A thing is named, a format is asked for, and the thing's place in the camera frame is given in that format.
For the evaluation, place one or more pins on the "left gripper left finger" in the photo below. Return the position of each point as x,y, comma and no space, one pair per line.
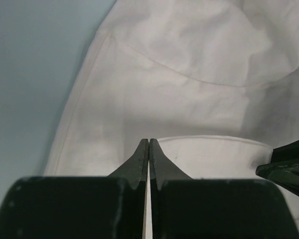
79,207

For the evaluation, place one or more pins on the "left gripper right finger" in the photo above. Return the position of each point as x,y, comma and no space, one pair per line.
186,208

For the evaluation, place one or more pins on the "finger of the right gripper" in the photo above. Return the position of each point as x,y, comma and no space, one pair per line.
283,168

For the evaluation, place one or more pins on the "white t shirt red print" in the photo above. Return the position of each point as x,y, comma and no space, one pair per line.
216,82

